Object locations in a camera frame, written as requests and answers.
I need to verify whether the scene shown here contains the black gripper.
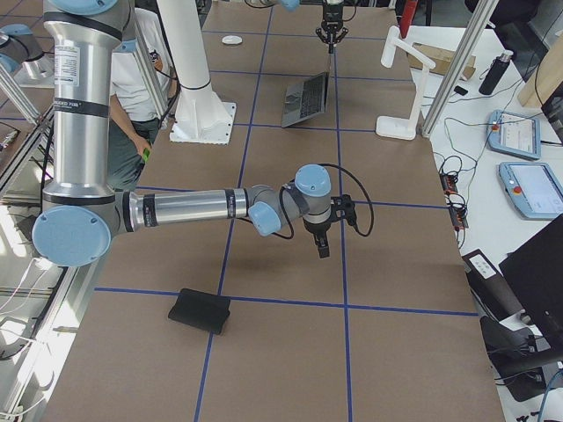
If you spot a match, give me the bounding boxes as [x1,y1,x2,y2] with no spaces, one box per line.
[303,212,331,258]
[315,3,348,53]

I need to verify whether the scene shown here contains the grey laptop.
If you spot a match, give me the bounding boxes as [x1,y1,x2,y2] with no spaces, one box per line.
[281,71,329,127]

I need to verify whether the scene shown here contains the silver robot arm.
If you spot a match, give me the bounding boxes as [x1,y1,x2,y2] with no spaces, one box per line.
[32,1,332,266]

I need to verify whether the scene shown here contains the white computer mouse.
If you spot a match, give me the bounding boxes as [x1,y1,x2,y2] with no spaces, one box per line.
[222,35,243,46]

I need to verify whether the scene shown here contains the white desk lamp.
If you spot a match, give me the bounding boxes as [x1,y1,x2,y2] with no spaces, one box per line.
[375,25,437,142]

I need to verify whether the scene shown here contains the black mouse pad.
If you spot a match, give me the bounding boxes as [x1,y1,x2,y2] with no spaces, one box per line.
[168,288,230,334]

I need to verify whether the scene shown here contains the cardboard box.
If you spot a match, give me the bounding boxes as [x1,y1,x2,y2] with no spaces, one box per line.
[413,42,476,81]

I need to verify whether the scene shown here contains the orange black electronics board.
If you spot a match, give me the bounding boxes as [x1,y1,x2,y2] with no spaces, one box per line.
[439,173,468,231]

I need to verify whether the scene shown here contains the black water bottle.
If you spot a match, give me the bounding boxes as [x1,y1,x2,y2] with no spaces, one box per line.
[479,50,514,96]

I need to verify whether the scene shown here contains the upper blue teach pendant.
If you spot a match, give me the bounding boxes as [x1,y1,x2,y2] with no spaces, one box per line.
[486,109,541,160]

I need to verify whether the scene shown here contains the blue teach pendant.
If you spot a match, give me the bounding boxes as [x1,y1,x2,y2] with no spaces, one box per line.
[498,162,562,221]
[486,109,541,160]

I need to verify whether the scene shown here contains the black monitor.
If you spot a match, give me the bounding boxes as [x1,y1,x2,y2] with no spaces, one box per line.
[500,216,562,347]

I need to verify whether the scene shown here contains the person in white shirt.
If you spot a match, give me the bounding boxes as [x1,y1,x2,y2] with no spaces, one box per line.
[107,8,175,191]

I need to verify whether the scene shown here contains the lower blue teach pendant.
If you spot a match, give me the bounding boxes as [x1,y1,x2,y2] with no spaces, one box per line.
[498,162,562,221]

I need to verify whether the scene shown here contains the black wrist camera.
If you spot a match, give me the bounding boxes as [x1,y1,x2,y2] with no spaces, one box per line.
[329,194,358,229]

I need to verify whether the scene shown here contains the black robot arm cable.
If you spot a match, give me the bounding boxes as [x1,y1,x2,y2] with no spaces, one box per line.
[274,163,376,241]

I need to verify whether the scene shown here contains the aluminium frame post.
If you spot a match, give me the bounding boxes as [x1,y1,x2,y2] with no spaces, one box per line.
[421,0,499,138]

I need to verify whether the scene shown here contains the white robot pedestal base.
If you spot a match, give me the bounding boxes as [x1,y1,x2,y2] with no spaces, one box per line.
[157,0,237,145]

